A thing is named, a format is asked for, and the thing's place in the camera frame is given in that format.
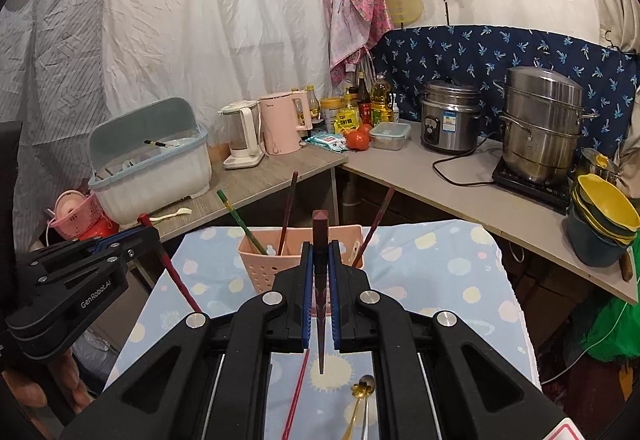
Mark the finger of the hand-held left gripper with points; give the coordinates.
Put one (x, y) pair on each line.
(100, 265)
(60, 254)

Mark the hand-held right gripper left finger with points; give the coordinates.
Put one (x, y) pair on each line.
(308, 305)

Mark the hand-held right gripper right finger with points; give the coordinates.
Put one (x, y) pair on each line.
(334, 305)

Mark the pink utensil holder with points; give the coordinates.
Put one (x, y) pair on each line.
(260, 275)

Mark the white ceramic spoon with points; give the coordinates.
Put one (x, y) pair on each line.
(270, 250)

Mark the dark maroon chopstick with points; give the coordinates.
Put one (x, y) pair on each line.
(375, 225)
(287, 210)
(320, 230)

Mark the red chopstick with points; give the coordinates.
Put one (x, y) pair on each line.
(296, 395)
(177, 280)

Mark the green chopstick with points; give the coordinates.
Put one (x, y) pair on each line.
(240, 220)

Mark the person's left hand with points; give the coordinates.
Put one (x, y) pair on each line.
(20, 390)

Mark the red plastic basin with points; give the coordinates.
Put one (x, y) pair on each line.
(102, 229)

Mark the pink plastic basket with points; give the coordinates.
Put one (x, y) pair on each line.
(82, 220)

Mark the pink round container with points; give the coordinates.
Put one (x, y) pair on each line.
(67, 205)

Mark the silver spoon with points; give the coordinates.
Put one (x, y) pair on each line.
(368, 382)

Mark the white rice paddle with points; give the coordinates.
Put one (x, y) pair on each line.
(172, 215)

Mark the gold flower spoon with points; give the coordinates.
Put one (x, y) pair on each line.
(357, 395)

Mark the white dish drainer box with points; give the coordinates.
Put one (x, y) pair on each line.
(150, 170)

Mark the blue dotted tablecloth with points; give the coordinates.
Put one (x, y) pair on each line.
(440, 260)

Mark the wet wipes pack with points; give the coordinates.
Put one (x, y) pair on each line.
(325, 142)

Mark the red tomato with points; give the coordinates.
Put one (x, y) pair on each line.
(357, 140)

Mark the clear food container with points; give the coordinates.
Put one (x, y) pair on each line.
(390, 136)

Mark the pink electric kettle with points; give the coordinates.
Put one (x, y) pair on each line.
(280, 125)

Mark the white glass kettle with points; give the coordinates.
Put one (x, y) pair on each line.
(242, 135)

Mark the yellow food bag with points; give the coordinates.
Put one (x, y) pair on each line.
(347, 122)

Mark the grey striped cloth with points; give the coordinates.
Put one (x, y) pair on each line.
(45, 70)

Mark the milk powder can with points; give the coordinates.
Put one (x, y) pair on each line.
(330, 115)

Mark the yellow-capped sauce bottle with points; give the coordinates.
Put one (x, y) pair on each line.
(312, 105)

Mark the cooking oil bottle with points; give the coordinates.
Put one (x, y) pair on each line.
(382, 100)

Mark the dark sauce bottle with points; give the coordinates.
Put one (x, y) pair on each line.
(363, 95)

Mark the steel rice cooker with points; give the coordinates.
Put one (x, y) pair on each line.
(450, 120)

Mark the black induction cooker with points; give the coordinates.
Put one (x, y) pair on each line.
(530, 190)

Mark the white sheet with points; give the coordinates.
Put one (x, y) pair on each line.
(200, 20)

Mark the grey-blue basin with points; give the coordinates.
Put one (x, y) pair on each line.
(595, 245)

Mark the steel steamer pot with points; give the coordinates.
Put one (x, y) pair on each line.
(542, 125)

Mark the blue patterned cloth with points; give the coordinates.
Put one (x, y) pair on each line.
(450, 55)

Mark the green plastic bag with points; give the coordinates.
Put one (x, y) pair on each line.
(617, 335)

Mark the stack of yellow bowls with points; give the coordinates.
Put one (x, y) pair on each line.
(607, 205)

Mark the small steel pot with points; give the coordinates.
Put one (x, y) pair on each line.
(597, 165)

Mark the pink floral cloth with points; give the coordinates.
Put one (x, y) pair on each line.
(355, 5)

